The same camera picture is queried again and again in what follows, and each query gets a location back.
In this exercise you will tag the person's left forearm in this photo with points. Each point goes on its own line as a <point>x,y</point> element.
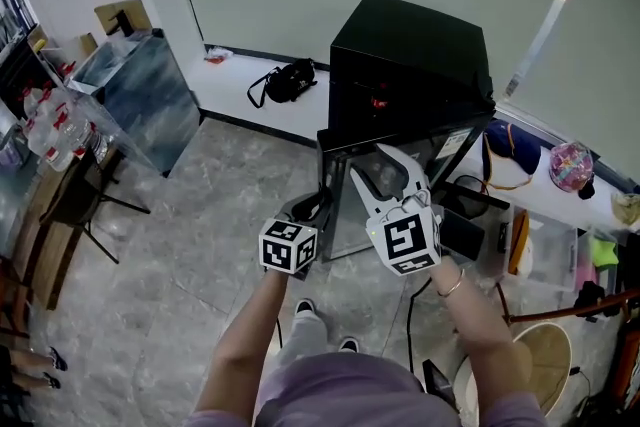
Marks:
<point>245,345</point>

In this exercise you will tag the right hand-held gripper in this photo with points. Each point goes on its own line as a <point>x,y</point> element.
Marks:
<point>405,240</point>

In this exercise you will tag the black storage rack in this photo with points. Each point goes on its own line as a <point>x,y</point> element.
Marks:
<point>20,75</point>

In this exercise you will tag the red white plastic wrapper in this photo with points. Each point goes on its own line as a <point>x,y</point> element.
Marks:
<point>218,55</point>

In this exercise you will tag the clear bin pink contents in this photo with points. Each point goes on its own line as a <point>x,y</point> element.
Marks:
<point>587,275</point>

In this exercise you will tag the red can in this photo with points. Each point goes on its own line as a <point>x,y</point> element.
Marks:
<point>379,103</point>

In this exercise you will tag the pink patterned round bag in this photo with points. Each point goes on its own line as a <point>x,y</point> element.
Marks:
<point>571,167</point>

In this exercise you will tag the black faucet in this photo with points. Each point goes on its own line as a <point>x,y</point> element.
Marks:
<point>121,22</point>

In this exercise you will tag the neon green cloth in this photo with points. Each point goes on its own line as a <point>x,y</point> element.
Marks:
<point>604,254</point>

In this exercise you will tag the black shoulder bag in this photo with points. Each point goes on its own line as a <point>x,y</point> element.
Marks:
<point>290,80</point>

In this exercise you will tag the yellow bag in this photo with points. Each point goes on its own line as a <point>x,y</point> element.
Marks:
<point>517,245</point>

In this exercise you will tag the person's right forearm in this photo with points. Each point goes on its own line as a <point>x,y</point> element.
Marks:
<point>485,340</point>

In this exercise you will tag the black-framed glass door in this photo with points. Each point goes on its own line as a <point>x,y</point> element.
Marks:
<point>350,235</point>

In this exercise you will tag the white round tub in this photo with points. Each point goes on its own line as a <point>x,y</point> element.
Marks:
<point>545,365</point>

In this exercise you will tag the grey box black lid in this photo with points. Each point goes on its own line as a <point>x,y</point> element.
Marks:
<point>462,235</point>

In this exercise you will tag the cluster of clear water jugs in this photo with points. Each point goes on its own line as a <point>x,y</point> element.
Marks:
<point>55,130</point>

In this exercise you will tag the wooden coat rack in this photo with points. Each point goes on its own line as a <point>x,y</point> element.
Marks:
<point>560,313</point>

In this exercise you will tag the person's right shoe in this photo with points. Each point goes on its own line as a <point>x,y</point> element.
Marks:
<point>349,344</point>

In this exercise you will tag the clear plastic storage bin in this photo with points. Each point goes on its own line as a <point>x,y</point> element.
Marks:
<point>550,250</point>

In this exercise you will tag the white window ledge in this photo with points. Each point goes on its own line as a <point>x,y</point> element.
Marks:
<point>225,85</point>

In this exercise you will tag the black waist device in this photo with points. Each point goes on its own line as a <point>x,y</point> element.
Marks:
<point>440,385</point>

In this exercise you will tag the beige hat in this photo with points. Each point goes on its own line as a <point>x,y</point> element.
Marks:
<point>627,205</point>

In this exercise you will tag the person's shoe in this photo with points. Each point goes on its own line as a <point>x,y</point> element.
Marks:
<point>305,306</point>
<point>349,344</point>

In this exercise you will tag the black metal chair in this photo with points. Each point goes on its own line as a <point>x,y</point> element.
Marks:
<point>70,205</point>

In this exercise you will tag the black garment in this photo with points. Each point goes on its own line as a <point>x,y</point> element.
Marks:
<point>595,300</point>

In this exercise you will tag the person's purple shirt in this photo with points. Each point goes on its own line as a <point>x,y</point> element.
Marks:
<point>350,395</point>

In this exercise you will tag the wooden table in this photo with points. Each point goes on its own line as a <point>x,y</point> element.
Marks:
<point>50,260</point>

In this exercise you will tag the person's grey trousers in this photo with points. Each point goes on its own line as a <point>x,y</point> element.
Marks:
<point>310,335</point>

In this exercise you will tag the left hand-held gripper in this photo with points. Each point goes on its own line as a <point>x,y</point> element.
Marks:
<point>280,247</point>

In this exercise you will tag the small black pouch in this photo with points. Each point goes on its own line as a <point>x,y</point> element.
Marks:
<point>587,191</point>

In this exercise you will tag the person's left shoe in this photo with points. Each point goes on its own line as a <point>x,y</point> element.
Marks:
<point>305,306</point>

